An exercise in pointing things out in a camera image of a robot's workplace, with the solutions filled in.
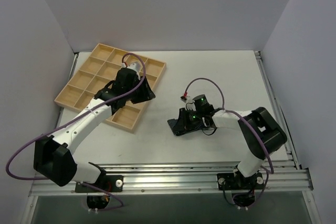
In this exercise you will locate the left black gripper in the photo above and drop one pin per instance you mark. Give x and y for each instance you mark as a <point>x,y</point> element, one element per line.
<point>143,91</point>

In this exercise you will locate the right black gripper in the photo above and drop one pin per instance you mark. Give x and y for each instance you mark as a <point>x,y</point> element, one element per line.
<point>182,118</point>

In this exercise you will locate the navy striped underwear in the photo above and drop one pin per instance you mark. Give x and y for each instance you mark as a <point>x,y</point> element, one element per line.
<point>181,127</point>

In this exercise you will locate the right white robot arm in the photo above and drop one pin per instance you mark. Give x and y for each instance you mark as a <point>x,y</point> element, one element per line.
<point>263,135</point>

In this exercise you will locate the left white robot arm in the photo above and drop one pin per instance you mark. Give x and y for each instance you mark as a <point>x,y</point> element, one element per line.
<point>53,155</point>

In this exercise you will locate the wooden compartment tray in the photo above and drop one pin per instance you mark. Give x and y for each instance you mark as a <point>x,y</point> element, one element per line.
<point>95,72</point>

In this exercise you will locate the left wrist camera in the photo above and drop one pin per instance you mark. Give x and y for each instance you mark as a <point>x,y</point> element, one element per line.
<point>135,66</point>

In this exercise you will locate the aluminium frame rail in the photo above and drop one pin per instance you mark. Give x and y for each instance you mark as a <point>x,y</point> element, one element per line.
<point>180,183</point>

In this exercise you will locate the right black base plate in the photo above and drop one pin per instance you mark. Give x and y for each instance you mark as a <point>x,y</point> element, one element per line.
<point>236,181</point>

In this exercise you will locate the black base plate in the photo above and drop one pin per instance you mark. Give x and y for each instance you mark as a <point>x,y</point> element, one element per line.
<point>110,183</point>
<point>236,181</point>

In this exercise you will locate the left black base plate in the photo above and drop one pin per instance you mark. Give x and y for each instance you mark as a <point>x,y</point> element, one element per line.
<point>110,183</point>

